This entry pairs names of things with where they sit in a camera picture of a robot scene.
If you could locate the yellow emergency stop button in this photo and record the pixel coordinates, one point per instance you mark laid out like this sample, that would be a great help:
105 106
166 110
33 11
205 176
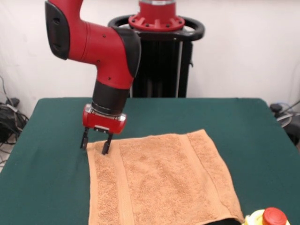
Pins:
274 216

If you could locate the tan terry towel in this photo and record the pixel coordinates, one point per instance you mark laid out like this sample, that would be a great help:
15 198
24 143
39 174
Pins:
159 178

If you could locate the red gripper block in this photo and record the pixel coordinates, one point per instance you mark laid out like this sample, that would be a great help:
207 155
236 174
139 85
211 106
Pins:
103 123

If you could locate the dark green tablecloth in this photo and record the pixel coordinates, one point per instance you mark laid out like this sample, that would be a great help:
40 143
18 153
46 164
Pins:
47 175

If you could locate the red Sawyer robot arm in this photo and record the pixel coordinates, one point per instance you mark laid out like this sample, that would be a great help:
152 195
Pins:
98 51

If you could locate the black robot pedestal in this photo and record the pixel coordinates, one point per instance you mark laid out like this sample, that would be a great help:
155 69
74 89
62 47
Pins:
164 65

